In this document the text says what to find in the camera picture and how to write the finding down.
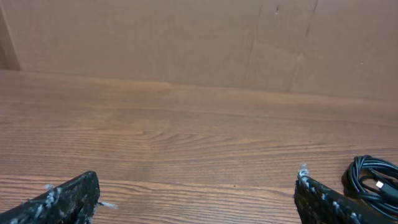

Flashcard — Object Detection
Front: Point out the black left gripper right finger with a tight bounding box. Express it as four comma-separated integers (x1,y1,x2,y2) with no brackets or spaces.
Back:
294,175,395,224

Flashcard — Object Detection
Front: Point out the black USB cable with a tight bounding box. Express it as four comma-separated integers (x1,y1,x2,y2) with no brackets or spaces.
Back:
341,154,398,221

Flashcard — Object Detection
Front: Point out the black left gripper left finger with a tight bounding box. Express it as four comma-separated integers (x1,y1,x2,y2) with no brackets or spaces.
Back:
1,171,100,224

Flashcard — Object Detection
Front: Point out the brown cardboard back panel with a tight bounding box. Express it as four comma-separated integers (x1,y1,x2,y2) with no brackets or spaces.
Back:
1,0,397,101

